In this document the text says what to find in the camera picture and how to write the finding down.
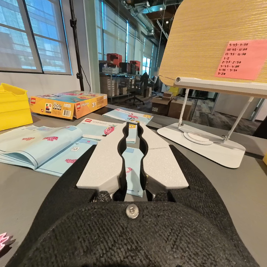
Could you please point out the red 3D printer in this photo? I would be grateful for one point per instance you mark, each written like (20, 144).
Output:
(135, 65)
(114, 60)

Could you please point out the wooden book stand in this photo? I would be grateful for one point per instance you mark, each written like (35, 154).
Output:
(204, 37)

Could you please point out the closed booklet with bird print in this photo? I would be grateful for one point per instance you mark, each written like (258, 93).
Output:
(93, 127)

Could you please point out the metal ceiling ducts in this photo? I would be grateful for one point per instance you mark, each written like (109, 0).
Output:
(141, 12)

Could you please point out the black office chair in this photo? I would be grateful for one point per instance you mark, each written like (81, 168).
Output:
(134, 91)

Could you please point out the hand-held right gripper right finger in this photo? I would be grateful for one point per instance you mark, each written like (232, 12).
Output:
(164, 166)

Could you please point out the large window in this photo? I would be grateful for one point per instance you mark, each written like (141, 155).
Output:
(31, 31)

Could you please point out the yellow plastic bin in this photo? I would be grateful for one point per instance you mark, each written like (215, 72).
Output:
(12, 108)

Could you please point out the orange toy set box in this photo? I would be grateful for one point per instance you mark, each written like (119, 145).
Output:
(62, 104)

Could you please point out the pink sticky note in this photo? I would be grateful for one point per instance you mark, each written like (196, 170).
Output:
(239, 60)

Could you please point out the open instruction booklet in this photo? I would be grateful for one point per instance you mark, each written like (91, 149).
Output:
(41, 150)

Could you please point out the pink scalloped plate assembly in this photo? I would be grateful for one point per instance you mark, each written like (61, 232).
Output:
(4, 242)

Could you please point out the black jacket on chair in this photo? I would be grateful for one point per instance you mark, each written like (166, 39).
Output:
(144, 83)

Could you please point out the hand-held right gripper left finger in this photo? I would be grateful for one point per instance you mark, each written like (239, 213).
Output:
(102, 166)

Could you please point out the small yellow background bin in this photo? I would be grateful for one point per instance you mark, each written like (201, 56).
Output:
(174, 90)

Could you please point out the cardboard box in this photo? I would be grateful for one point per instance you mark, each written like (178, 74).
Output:
(180, 109)
(160, 106)

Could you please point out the closed booklet with flamingo print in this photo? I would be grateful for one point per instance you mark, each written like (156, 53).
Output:
(121, 114)

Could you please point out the black light stand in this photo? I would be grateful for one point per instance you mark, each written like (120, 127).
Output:
(76, 52)

